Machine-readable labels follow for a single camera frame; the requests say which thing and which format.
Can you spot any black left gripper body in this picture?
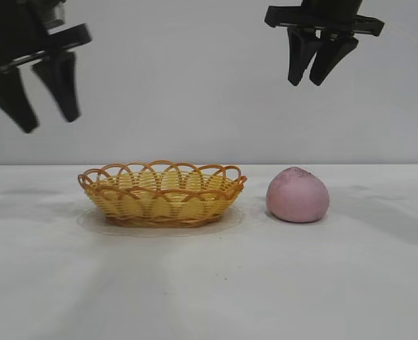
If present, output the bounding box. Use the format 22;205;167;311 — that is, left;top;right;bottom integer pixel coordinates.
0;0;93;81

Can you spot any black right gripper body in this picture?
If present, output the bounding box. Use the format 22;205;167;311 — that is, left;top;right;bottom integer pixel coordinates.
264;0;386;38

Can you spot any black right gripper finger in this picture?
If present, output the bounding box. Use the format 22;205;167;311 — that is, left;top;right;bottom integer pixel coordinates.
286;28;320;87
310;37;359;86

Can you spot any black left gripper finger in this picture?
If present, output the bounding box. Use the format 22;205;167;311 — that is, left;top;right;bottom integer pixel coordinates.
0;67;39;135
31;51;81;123

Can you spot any pink peach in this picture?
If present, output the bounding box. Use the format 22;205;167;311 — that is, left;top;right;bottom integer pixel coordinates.
266;166;330;224

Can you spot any yellow woven wicker basket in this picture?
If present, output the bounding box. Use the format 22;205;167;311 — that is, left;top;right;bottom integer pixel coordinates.
77;159;248;227

